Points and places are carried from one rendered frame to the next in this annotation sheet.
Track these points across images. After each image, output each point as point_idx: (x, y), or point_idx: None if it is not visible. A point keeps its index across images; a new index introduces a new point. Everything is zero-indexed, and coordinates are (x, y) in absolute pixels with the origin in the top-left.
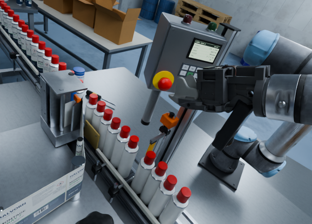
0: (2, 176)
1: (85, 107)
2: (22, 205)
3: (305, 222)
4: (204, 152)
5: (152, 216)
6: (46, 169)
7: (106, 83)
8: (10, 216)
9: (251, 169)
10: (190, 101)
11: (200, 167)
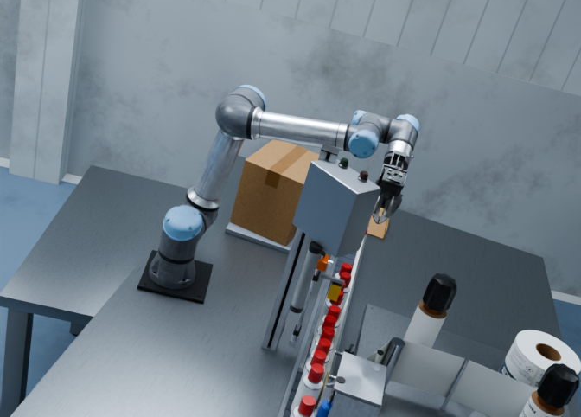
0: None
1: (320, 391)
2: (450, 361)
3: None
4: (169, 298)
5: (341, 319)
6: None
7: None
8: (456, 368)
9: (152, 245)
10: (398, 203)
11: (206, 300)
